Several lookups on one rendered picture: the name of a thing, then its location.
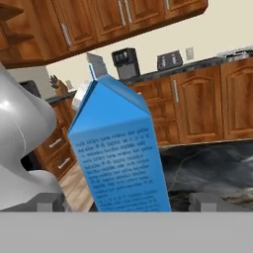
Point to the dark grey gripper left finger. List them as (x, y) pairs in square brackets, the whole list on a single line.
[(56, 201)]

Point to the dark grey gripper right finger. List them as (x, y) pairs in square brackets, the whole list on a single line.
[(204, 199)]

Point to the wooden drawer cabinet run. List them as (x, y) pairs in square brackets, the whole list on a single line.
[(59, 145)]

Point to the blue milk carton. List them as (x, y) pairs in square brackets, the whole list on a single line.
[(115, 154)]

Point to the wooden base cabinet run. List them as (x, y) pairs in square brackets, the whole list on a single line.
[(204, 105)]

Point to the silver sink tap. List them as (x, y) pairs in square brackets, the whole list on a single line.
[(23, 131)]

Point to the black appliance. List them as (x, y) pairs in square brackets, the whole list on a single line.
[(31, 89)]

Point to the wooden knife block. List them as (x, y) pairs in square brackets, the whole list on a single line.
[(59, 86)]

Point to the dark grey toaster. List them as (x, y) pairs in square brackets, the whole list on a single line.
[(169, 60)]

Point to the black coffee machine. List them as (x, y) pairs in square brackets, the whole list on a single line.
[(126, 64)]

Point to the small white wall switch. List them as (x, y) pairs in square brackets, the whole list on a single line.
[(69, 85)]

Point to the white wall socket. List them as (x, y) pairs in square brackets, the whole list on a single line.
[(189, 53)]

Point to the open wooden wall cabinet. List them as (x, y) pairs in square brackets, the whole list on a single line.
[(15, 36)]

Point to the wooden wall cabinet run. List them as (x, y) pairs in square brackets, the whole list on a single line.
[(108, 19)]

